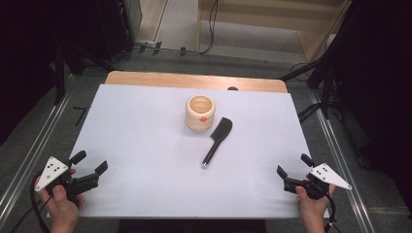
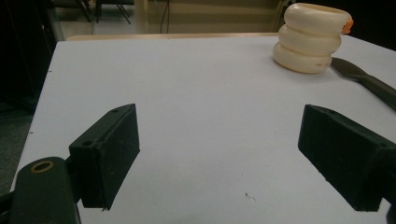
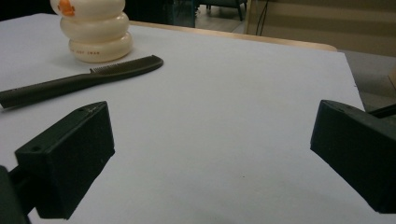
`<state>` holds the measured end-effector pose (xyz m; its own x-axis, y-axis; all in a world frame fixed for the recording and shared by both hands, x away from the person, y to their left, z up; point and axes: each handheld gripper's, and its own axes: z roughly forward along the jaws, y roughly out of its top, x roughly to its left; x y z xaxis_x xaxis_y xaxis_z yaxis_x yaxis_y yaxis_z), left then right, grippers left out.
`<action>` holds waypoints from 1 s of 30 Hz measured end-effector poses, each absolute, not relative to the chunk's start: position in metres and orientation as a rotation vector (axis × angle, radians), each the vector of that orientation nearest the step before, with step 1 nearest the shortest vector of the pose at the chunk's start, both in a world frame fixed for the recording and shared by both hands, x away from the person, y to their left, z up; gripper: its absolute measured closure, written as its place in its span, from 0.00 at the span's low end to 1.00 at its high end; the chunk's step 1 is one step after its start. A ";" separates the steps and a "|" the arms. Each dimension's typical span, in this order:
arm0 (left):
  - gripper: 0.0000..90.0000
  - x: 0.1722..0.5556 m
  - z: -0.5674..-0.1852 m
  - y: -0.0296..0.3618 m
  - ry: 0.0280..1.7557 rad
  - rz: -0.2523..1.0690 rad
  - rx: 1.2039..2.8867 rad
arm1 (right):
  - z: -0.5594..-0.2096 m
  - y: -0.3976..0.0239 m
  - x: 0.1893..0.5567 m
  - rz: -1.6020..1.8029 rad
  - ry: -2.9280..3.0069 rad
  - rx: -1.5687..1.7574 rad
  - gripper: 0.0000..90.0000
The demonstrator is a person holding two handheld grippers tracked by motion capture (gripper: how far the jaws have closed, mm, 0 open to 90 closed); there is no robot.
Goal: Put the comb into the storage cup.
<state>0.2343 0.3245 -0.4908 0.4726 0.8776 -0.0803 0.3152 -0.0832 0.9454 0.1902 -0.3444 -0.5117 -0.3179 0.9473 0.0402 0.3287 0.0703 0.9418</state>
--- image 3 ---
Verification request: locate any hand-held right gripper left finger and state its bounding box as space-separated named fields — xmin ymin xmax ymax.
xmin=14 ymin=101 xmax=116 ymax=220

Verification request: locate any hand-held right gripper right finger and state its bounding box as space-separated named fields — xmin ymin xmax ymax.
xmin=310 ymin=99 xmax=396 ymax=215

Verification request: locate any cream ribbed cup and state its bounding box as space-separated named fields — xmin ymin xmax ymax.
xmin=49 ymin=0 xmax=134 ymax=64

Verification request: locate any beige wooden platform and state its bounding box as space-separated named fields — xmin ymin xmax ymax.
xmin=244 ymin=0 xmax=396 ymax=58

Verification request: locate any wooden table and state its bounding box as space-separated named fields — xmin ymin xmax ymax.
xmin=129 ymin=20 xmax=338 ymax=52

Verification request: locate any black hanging cable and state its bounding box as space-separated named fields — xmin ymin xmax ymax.
xmin=255 ymin=0 xmax=270 ymax=36

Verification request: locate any dark furniture frame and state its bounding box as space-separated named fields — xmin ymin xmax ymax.
xmin=204 ymin=0 xmax=248 ymax=22

